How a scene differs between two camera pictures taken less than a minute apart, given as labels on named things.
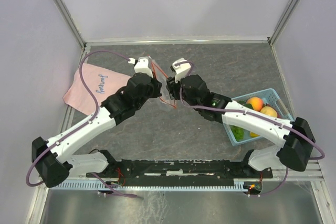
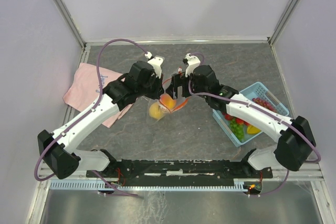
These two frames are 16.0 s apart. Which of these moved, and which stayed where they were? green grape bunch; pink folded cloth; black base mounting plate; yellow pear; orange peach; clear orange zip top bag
Moved: yellow pear; clear orange zip top bag; orange peach
Stayed: pink folded cloth; black base mounting plate; green grape bunch
